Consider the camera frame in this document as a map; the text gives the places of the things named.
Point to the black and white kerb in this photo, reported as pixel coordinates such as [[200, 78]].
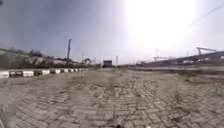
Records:
[[28, 73]]

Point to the strip of bushes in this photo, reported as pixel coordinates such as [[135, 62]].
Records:
[[20, 60]]

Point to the pole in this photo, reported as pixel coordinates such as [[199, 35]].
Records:
[[69, 51], [117, 60]]

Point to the grey brick path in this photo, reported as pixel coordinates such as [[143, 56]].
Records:
[[113, 100]]

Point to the grey bridge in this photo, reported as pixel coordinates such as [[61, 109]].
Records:
[[196, 59]]

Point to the dark sign board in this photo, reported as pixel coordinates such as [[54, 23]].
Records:
[[107, 63]]

